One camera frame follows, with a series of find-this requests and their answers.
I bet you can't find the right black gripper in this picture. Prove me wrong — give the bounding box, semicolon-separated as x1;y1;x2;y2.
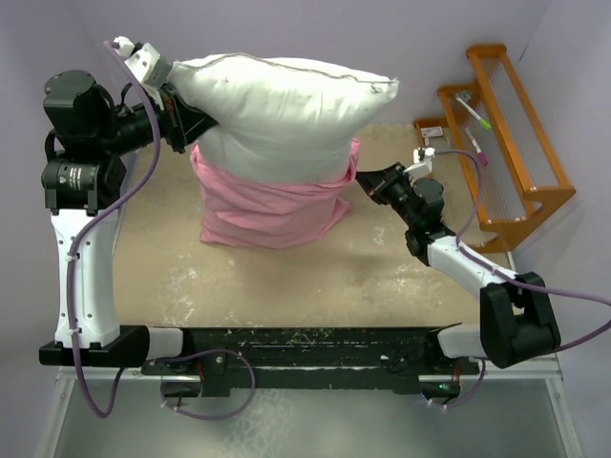
355;161;420;228

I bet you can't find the white pillow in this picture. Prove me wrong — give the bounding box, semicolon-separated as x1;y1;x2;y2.
169;52;399;184

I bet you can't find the pink rose-patterned pillowcase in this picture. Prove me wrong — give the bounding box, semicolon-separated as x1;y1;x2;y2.
190;139;360;249

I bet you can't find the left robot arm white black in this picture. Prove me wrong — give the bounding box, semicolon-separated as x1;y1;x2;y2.
39;70;217;374

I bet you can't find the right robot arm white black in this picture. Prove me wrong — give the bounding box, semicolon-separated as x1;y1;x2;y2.
356;163;561;373

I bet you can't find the white red label card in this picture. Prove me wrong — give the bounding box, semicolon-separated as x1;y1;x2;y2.
420;126;444;145

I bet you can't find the grey flat tray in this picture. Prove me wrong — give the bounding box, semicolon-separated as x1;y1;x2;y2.
424;137;453;152

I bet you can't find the magenta-capped white marker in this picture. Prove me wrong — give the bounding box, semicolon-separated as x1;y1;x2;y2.
464;127;489;167

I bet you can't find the green-capped white marker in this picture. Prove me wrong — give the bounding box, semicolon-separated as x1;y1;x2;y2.
454;95;492;130

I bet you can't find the orange wooden stepped rack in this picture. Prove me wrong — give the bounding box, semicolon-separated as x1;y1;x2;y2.
413;44;576;253

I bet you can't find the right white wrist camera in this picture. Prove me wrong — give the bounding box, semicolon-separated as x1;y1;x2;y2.
403;147;435;179

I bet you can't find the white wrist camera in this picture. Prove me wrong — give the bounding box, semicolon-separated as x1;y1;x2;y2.
403;147;435;179
111;36;172;90

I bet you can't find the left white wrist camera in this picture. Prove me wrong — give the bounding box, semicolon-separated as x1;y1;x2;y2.
111;36;172;90

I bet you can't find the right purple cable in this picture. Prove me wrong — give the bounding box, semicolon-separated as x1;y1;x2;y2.
419;148;611;411

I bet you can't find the purple cable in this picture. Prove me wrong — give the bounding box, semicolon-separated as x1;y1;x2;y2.
66;40;257;420
419;148;611;411

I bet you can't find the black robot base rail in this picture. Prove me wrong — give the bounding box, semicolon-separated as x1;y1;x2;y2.
142;327;479;397

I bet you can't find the aluminium frame rail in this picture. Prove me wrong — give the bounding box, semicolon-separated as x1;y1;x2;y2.
85;357;562;385

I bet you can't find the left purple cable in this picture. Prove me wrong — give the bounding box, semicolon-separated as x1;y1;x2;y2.
66;40;257;420

